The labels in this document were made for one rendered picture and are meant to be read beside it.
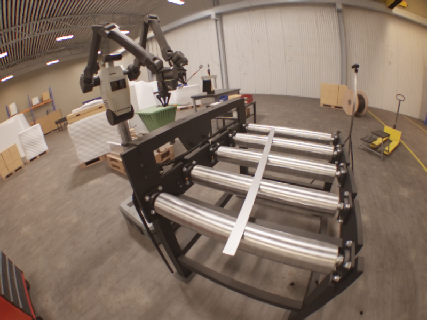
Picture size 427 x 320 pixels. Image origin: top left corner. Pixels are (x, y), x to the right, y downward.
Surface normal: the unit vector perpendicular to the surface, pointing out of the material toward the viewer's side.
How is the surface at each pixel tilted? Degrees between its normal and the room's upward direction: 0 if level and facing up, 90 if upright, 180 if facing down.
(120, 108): 90
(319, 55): 90
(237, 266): 0
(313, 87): 90
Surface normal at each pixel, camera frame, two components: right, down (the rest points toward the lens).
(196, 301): -0.10, -0.88
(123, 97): 0.82, 0.19
